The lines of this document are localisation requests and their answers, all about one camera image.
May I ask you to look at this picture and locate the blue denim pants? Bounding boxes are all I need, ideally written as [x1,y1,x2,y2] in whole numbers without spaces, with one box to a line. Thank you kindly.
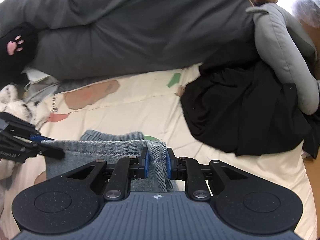
[44,129,174,192]

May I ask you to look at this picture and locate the white black fluffy blanket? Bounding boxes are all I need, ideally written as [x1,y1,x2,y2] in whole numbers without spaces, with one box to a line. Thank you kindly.
[0,83,54,181]

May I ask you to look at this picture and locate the cream bear print bedsheet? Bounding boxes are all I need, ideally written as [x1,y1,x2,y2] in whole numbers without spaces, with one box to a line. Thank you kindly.
[0,63,318,240]

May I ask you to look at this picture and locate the black garment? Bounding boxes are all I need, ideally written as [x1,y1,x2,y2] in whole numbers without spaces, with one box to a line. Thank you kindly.
[181,41,319,158]

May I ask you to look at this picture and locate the black cat paw plush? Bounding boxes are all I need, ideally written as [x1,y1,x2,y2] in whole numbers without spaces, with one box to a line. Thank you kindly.
[1,22,38,87]

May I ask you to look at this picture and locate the dark grey pillow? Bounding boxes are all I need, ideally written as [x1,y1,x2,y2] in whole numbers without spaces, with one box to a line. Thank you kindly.
[1,0,253,80]

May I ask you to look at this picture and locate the brown cardboard sheet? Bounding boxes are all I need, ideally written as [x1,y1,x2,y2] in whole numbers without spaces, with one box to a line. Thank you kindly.
[300,20,319,237]

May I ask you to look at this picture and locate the grey neck pillow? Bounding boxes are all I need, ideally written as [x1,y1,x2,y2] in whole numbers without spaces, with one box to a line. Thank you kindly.
[246,3,319,115]

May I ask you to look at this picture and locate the white fluffy pillow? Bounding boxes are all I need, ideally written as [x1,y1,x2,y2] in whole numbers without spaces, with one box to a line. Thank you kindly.
[292,0,320,28]

